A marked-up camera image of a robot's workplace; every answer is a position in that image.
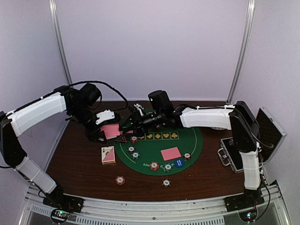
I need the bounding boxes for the brown poker chip stack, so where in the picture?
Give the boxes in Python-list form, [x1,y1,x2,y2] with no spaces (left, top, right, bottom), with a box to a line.
[162,179,171,188]

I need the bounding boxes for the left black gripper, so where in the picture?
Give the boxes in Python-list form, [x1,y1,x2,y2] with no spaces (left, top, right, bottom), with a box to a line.
[69,104,107,144]

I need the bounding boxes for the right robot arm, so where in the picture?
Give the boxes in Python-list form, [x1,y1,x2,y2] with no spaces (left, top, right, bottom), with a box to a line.
[119,90,274,207]

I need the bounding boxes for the aluminium frame post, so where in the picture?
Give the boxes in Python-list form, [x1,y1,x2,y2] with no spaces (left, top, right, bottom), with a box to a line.
[226,0,255,103]
[49,0,74,88]

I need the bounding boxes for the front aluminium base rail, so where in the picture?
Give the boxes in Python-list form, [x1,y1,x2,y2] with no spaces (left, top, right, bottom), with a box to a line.
[17,185,292,225]

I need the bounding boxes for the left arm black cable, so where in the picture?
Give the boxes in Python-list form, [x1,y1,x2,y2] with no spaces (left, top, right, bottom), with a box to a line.
[67,81,129,111]

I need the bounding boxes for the red card deck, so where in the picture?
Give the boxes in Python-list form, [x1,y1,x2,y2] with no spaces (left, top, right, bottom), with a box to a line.
[101,124,121,139]

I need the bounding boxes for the right aluminium frame post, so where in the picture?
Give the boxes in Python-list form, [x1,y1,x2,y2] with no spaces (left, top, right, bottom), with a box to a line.
[226,0,255,103]

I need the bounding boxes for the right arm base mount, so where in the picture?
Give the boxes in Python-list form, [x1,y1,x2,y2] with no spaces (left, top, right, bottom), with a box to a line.
[224,194,265,212]

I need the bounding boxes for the orange poker chip stack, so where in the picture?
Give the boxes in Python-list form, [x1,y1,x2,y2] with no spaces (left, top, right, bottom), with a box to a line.
[115,176,125,185]

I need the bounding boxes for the green chip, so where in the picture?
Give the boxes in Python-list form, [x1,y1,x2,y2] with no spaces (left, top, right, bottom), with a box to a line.
[163,163,173,173]
[131,152,140,159]

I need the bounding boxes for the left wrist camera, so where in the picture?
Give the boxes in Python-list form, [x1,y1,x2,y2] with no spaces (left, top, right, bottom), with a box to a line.
[95,110,120,125]

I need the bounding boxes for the aluminium poker chip case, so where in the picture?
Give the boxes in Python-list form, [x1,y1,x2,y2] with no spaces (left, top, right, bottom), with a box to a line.
[217,106,286,173]

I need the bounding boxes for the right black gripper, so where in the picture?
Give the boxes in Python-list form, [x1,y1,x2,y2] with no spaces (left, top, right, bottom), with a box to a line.
[119,109,165,137]

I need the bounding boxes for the patterned ceramic saucer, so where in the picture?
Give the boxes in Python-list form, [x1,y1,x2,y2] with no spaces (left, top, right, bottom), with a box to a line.
[210,127,225,130]

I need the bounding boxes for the round green poker mat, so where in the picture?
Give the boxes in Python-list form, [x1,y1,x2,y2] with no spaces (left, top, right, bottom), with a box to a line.
[114,126,203,176]

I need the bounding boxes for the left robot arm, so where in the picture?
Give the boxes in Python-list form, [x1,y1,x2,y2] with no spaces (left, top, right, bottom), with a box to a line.
[0,83,115,208]

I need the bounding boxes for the black red triangular dealer button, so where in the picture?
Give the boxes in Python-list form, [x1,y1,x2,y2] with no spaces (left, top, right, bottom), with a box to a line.
[115,135,128,143]

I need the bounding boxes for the card deck box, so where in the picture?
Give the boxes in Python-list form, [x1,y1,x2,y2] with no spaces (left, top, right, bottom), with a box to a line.
[101,146,116,165]

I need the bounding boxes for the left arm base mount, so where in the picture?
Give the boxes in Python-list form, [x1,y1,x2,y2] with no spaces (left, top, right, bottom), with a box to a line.
[43,194,84,213]

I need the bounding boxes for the left aluminium frame post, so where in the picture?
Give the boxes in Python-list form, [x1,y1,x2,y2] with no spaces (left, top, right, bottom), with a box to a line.
[49,0,74,88]

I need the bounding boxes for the blue small blind button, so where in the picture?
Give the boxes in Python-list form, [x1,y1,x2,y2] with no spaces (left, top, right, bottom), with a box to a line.
[174,158,185,168]

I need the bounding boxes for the red chips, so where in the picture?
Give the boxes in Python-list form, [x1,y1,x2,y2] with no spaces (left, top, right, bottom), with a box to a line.
[130,136,138,143]
[150,162,159,171]

